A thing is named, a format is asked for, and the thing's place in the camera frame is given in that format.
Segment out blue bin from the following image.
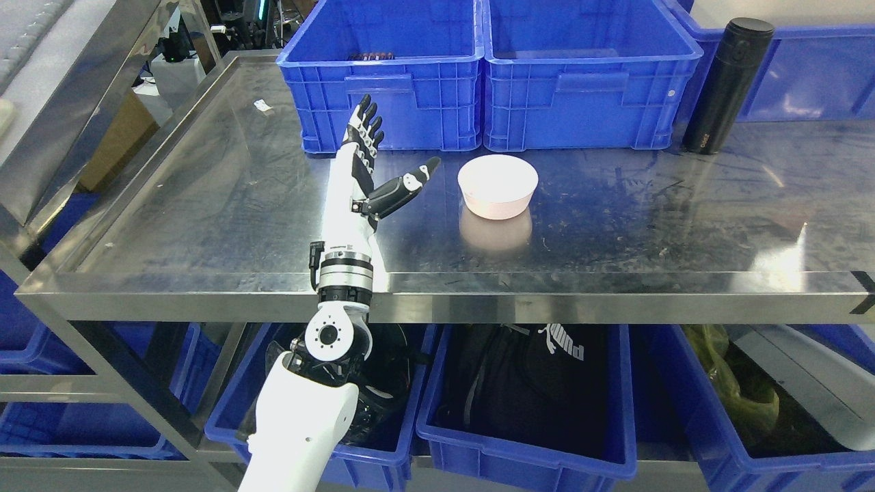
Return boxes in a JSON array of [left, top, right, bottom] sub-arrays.
[[416, 325, 637, 491], [205, 322, 440, 491], [1, 276, 219, 461], [643, 325, 874, 491]]

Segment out blue crate back left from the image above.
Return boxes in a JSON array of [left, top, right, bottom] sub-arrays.
[[276, 1, 484, 154]]

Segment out pink ikea bowl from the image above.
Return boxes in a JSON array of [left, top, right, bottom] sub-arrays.
[[457, 154, 539, 220]]

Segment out white paper scrap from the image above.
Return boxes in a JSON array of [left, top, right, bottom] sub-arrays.
[[254, 99, 272, 112]]

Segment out black thermos bottle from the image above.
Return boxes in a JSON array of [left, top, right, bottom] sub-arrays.
[[682, 18, 775, 155]]

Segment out blue crate back right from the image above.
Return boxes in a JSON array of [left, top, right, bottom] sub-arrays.
[[666, 1, 874, 122]]

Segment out blue crate back middle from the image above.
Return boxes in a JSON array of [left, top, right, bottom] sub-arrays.
[[478, 1, 703, 152]]

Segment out blue crate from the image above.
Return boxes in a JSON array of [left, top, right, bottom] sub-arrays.
[[478, 1, 703, 152], [276, 1, 484, 154], [666, 1, 874, 122]]

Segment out blue bin far left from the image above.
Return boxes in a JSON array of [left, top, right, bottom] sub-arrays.
[[1, 276, 219, 461]]

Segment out steel shelf cart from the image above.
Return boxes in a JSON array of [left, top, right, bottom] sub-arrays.
[[2, 52, 873, 491]]

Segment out blue bin lower right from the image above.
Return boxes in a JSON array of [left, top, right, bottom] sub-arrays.
[[643, 325, 874, 491]]

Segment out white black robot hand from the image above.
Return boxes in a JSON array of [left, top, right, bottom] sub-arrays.
[[320, 94, 441, 258]]

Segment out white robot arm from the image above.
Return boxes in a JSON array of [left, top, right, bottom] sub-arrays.
[[239, 240, 374, 491]]

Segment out black puma bag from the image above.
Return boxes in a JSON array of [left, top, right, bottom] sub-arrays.
[[435, 323, 610, 457]]

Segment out yellow green plastic bag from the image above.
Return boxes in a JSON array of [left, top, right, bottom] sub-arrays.
[[681, 324, 779, 446]]

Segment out blue bin lower middle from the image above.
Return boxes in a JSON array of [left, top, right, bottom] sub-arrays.
[[416, 325, 637, 491]]

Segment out blue bin lower left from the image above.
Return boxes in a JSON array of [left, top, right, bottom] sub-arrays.
[[205, 322, 440, 491]]

